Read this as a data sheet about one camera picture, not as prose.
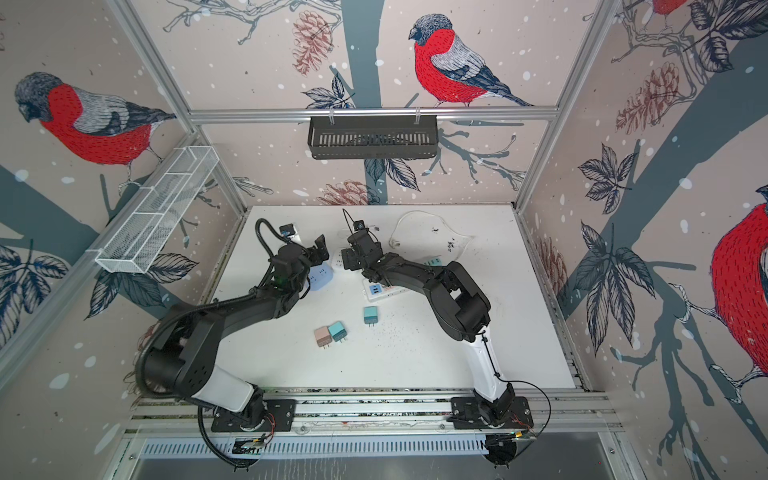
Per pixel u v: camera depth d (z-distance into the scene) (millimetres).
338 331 856
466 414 730
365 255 757
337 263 1007
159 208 790
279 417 733
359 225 856
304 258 701
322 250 833
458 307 536
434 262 952
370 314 907
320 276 980
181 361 443
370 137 1071
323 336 856
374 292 939
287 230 777
